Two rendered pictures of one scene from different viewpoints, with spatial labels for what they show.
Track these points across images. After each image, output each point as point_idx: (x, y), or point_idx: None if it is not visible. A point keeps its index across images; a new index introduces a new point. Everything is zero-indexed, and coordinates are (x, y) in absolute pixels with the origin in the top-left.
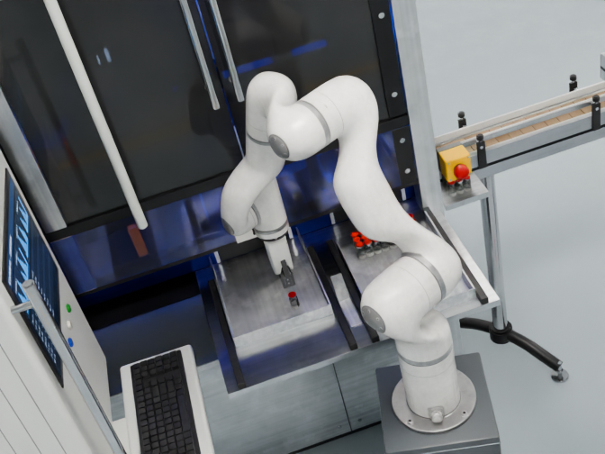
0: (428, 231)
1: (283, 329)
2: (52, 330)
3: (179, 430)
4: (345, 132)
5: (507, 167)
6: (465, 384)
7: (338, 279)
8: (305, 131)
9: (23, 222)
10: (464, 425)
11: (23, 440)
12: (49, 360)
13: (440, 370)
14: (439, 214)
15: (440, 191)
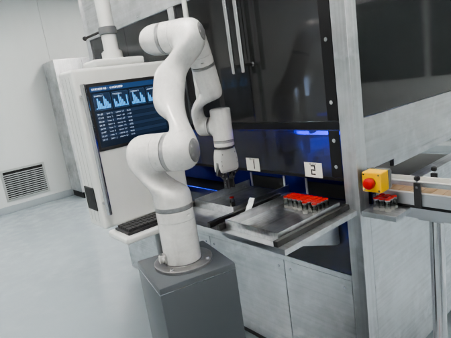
0: (176, 118)
1: (213, 208)
2: (85, 111)
3: (147, 220)
4: (172, 45)
5: (441, 218)
6: (198, 264)
7: (251, 201)
8: (144, 31)
9: (150, 96)
10: (165, 275)
11: (82, 165)
12: (96, 135)
13: (161, 222)
14: (350, 212)
15: (358, 196)
